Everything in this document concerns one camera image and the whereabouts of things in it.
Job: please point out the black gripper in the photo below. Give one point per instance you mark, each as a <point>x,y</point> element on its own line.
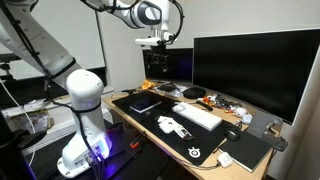
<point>158,56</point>

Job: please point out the white charger block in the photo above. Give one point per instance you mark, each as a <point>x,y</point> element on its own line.
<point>224,160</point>

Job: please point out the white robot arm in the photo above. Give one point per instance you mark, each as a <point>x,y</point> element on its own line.
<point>27,39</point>

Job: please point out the orange object on desk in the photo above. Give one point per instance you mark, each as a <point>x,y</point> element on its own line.
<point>147,85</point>

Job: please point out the small black monitor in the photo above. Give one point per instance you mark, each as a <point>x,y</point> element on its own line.
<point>180,64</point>

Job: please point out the black round pouch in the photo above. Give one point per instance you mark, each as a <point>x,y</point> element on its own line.
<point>194,93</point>

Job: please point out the black tablet with white edge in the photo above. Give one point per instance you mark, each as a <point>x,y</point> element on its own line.
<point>145,104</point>

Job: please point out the white flat box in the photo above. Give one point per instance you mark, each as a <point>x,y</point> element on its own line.
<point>163,118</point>

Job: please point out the white box with black dot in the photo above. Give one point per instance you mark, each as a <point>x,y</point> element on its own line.
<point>168,126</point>

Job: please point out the white keyboard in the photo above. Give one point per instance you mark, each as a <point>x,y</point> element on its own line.
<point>196,115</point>

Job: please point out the black desk mat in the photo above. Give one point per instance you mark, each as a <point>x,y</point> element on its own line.
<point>190,131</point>

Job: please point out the black computer mouse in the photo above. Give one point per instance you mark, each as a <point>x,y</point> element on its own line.
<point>232,134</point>

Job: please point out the large black monitor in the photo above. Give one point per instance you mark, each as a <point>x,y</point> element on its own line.
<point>267,70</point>

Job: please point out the grey monitor stand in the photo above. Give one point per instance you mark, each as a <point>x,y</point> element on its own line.
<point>262,126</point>

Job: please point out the black notebook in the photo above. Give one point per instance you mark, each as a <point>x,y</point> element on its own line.
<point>248,151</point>

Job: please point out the orange handled clamp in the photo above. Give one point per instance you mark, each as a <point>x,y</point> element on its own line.
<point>136,142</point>

